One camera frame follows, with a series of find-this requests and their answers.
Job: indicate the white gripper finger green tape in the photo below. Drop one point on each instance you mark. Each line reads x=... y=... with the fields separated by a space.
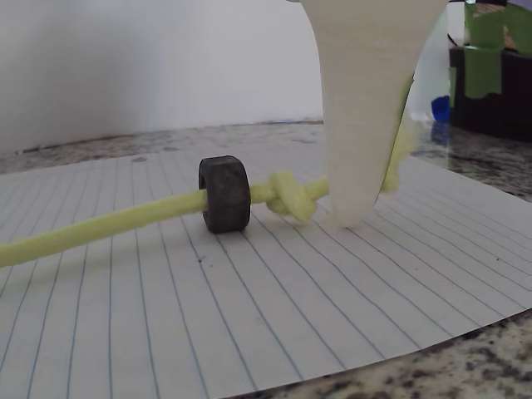
x=361 y=104

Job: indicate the lined paper sheet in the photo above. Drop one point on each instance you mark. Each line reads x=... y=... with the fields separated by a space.
x=249 y=311

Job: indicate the black camera with green tape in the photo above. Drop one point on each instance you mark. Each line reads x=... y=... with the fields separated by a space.
x=515 y=91

